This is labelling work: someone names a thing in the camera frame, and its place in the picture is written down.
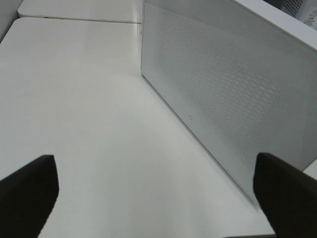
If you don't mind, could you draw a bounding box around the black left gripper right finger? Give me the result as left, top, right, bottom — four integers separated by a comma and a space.
253, 152, 317, 238

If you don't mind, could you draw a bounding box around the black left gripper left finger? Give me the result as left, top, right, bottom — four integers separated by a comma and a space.
0, 155, 59, 238

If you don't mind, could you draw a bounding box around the white microwave door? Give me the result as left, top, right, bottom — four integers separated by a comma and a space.
141, 0, 317, 199

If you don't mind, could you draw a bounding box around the white warning label sticker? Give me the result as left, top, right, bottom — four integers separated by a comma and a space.
301, 6, 317, 30

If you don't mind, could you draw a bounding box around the white microwave oven body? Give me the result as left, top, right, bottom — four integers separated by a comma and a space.
262, 0, 317, 32

